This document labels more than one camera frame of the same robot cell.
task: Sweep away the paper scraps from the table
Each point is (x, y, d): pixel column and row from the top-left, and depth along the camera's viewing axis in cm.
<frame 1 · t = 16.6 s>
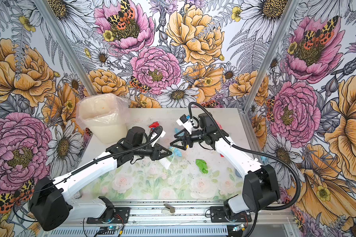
left hand: (168, 156, 74), fingers closed
right hand: (174, 144, 74), fingers open
white trash bin plastic liner: (106, 115, 84), point 27 cm above the table
red paper scrap: (154, 125, 111), point 3 cm above the table
large light blue paper scrap: (175, 150, 73), point 24 cm above the table
green paper scrap: (202, 165, 92), point 2 cm above the table

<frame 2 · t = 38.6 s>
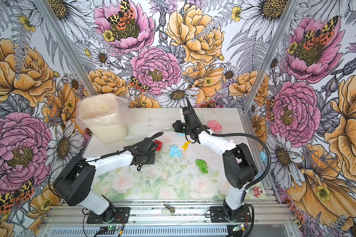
left hand: (148, 162, 91), fingers closed
right hand: (173, 128, 90), fingers closed
red paper scrap: (158, 148, 97), point 4 cm above the table
yellow paper scrap: (185, 146, 101), on the table
the other named things where they were.

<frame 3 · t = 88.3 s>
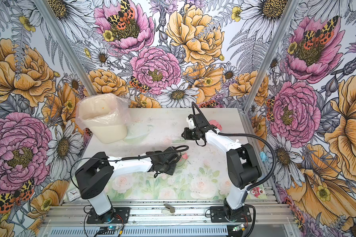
left hand: (169, 171, 88), fingers closed
right hand: (183, 138, 91), fingers closed
small white clock: (73, 194, 81), point 2 cm above the table
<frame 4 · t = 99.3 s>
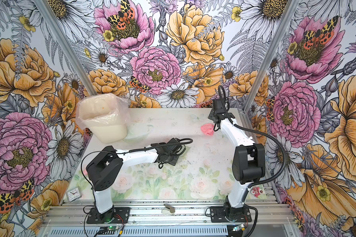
left hand: (171, 161, 92), fingers closed
right hand: (216, 117, 93), fingers closed
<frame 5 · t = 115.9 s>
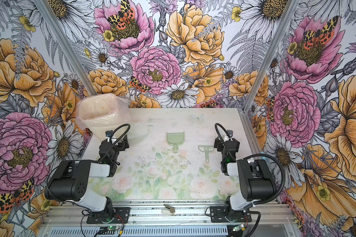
left hand: (119, 139, 93), fingers open
right hand: (225, 141, 94), fingers open
